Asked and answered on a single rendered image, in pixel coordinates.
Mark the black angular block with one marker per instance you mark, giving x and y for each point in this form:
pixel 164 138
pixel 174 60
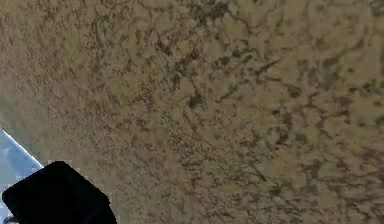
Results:
pixel 60 196

